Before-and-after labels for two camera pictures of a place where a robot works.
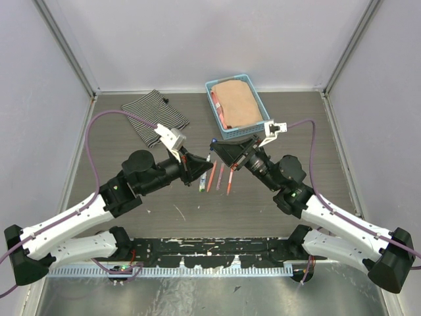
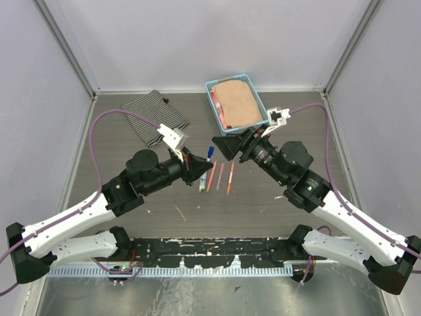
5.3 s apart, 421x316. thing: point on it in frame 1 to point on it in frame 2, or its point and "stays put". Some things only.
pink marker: [220, 177] stays put
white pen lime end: [202, 183] stays put
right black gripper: [234, 151] to [228, 145]
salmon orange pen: [212, 176] stays put
